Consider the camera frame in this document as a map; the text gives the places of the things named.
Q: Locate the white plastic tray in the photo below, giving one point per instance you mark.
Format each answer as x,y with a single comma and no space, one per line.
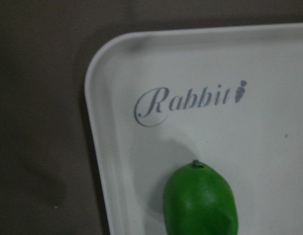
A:
230,97

